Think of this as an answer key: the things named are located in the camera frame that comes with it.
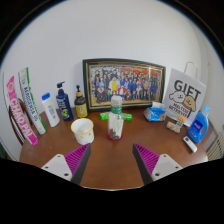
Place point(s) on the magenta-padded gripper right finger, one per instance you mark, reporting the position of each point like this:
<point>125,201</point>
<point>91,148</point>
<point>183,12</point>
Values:
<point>163,166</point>

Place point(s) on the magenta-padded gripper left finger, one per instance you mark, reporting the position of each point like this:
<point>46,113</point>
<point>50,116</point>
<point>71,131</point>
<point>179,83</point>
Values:
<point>60,166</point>

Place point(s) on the clear green-labelled drink bottle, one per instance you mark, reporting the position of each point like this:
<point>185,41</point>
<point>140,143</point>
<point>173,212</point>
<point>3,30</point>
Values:
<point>115,123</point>

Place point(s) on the white remote control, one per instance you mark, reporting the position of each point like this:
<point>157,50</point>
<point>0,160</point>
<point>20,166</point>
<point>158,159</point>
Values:
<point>190,144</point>

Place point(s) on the small brown snack packet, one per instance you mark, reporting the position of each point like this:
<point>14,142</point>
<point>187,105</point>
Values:
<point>172,127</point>

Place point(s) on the white cup with yellow rim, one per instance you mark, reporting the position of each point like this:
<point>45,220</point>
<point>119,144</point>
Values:
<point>82,131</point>

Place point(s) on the small colourful puzzle cube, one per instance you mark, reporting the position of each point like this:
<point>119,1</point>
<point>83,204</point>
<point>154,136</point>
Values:
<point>180,121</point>

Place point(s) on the blue detergent bottle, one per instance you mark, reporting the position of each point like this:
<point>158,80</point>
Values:
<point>198,126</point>

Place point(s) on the blue tissue pack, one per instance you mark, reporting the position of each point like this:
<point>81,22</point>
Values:
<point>155,113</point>

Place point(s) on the white bottle with blue cap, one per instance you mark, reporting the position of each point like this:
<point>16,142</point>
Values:
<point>50,111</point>

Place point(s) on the white radiator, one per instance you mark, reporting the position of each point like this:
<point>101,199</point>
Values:
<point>216,146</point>

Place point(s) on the dark blue pump bottle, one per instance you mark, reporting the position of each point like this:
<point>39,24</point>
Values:
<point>64,105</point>

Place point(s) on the small green pack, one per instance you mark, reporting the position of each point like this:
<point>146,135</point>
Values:
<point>127,116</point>
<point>104,116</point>

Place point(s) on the amber yellow-labelled pump bottle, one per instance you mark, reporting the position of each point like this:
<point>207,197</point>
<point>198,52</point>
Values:
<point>81,106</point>

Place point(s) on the brown wooden chair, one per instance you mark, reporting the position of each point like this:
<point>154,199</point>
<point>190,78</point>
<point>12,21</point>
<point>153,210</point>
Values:
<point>11,121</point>

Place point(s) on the pink shuttlecock tube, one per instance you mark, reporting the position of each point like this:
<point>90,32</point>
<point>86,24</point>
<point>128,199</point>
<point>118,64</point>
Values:
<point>20,110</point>

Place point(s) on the white and green shuttlecock tube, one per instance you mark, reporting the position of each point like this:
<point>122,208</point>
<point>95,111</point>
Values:
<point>31,100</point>

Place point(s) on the white paper gift bag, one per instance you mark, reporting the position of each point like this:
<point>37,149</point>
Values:
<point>185,95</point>

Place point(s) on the white board panel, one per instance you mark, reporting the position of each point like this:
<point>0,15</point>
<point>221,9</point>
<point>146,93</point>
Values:
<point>2,100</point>

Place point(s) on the framed group photo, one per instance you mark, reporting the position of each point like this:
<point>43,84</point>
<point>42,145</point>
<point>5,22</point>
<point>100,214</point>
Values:
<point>133,83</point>

